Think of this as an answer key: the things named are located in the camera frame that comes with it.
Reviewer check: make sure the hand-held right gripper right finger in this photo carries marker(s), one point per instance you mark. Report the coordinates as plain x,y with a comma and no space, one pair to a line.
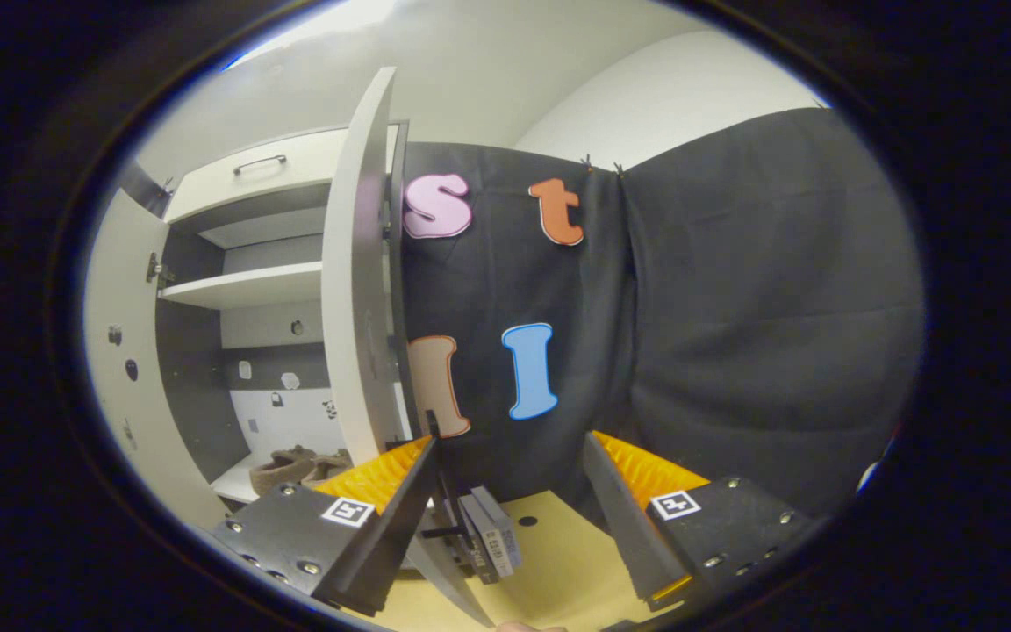
628,527

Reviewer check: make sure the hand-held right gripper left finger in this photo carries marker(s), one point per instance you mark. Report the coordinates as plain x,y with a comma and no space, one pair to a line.
383,544

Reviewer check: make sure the white cabinet door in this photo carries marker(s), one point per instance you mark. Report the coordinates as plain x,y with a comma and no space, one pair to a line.
128,421
356,307

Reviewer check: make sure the white and grey shoe cabinet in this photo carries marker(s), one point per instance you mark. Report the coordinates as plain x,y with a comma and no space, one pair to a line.
198,369

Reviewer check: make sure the white cabinet shelf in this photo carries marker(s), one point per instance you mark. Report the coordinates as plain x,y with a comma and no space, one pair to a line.
242,285

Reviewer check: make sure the metal door hinge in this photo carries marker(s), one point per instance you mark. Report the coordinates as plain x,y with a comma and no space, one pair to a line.
159,269

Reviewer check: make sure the white cabinet drawer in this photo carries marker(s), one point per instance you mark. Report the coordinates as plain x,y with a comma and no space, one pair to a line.
295,175

